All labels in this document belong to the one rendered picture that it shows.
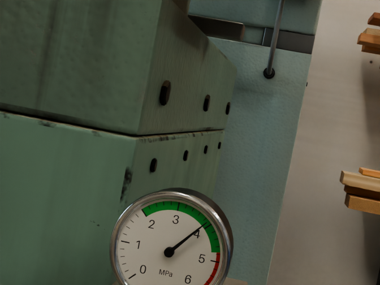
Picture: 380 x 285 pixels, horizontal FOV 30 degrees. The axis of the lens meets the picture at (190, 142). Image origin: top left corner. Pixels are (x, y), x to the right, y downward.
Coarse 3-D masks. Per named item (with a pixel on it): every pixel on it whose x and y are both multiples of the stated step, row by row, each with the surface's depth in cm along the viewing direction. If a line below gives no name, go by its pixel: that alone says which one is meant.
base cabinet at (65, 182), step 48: (0, 144) 44; (48, 144) 43; (96, 144) 43; (144, 144) 45; (192, 144) 68; (0, 192) 44; (48, 192) 43; (96, 192) 43; (144, 192) 48; (0, 240) 44; (48, 240) 44; (96, 240) 43
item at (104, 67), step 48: (0, 0) 44; (48, 0) 43; (96, 0) 43; (144, 0) 42; (0, 48) 44; (48, 48) 43; (96, 48) 43; (144, 48) 42; (192, 48) 56; (0, 96) 44; (48, 96) 43; (96, 96) 43; (144, 96) 43; (192, 96) 61
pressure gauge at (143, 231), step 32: (160, 192) 36; (192, 192) 37; (128, 224) 36; (160, 224) 36; (192, 224) 36; (224, 224) 36; (128, 256) 36; (160, 256) 36; (192, 256) 36; (224, 256) 35
